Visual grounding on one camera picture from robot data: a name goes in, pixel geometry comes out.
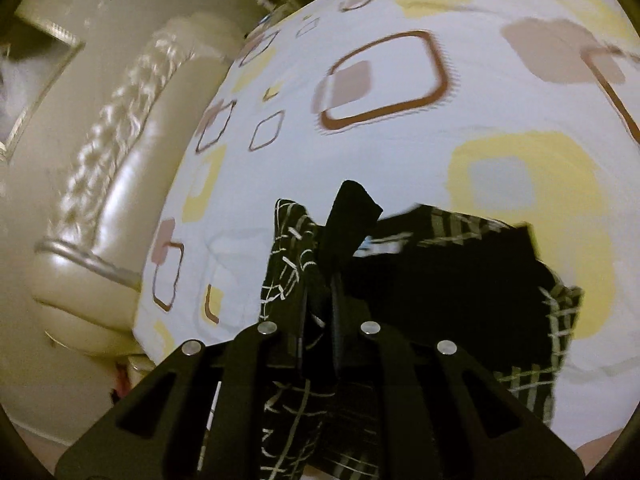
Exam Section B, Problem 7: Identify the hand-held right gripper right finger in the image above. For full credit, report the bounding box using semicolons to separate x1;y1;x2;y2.
330;277;587;480

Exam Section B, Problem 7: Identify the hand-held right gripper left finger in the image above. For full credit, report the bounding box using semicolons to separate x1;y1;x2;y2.
54;280;315;480

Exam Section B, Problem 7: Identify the black plaid garment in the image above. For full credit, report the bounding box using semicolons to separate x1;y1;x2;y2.
257;179;585;480

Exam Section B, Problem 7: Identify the white printed bed sheet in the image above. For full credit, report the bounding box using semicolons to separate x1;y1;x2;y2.
131;0;640;456

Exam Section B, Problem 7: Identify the cream padded headboard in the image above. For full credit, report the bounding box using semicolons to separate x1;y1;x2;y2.
30;10;263;361

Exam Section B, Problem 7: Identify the person's bare leg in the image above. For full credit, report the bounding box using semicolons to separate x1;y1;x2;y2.
572;435;628;476

